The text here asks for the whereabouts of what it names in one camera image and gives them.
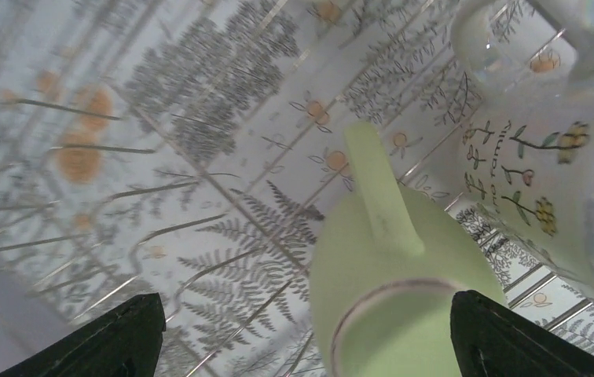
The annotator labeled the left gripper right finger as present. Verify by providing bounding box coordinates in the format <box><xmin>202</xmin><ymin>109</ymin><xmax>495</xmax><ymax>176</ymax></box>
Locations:
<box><xmin>450</xmin><ymin>290</ymin><xmax>594</xmax><ymax>377</ymax></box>

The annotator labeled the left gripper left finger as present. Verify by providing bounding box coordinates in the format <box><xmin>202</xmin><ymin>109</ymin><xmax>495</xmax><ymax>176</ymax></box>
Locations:
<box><xmin>0</xmin><ymin>293</ymin><xmax>166</xmax><ymax>377</ymax></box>

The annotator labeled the light green cup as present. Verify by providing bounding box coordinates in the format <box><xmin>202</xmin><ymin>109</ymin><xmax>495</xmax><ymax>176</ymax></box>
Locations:
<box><xmin>310</xmin><ymin>122</ymin><xmax>506</xmax><ymax>376</ymax></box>

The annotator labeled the clear acrylic dish rack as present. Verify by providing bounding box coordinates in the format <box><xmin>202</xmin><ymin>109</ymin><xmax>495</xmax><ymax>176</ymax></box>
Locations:
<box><xmin>0</xmin><ymin>0</ymin><xmax>594</xmax><ymax>377</ymax></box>

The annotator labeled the white patterned cup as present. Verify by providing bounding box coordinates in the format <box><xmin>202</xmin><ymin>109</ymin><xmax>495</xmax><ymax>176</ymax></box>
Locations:
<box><xmin>450</xmin><ymin>1</ymin><xmax>594</xmax><ymax>302</ymax></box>

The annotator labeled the floral patterned tablecloth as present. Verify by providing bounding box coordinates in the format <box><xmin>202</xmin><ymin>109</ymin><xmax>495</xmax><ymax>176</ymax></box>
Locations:
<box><xmin>0</xmin><ymin>0</ymin><xmax>594</xmax><ymax>377</ymax></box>

